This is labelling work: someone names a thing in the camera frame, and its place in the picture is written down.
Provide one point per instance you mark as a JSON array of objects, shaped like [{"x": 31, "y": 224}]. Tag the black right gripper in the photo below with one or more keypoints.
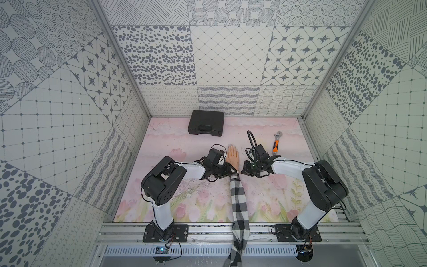
[{"x": 246, "y": 170}]

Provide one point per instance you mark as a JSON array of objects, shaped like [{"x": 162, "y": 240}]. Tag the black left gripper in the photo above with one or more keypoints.
[{"x": 225, "y": 169}]

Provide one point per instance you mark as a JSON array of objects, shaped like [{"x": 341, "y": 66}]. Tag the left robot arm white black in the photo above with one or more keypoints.
[{"x": 161, "y": 183}]

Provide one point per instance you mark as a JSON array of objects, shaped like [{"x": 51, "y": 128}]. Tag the black white checkered sleeve forearm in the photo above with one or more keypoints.
[{"x": 240, "y": 225}]

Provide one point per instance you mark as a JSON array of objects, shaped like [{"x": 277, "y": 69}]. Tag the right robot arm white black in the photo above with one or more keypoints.
[{"x": 325, "y": 187}]

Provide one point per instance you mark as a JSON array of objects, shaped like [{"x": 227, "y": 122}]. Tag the pink floral table mat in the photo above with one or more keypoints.
[{"x": 275, "y": 198}]

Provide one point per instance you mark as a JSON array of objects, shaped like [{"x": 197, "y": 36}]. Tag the black plastic tool case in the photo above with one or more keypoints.
[{"x": 206, "y": 122}]

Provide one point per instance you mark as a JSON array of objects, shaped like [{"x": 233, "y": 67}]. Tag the orange handle adjustable wrench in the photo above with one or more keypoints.
[{"x": 277, "y": 136}]

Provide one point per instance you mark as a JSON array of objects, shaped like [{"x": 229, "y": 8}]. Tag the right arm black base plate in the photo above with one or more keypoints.
[{"x": 294, "y": 233}]

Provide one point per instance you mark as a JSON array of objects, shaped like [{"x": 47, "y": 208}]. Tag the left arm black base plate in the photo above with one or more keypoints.
[{"x": 177, "y": 232}]

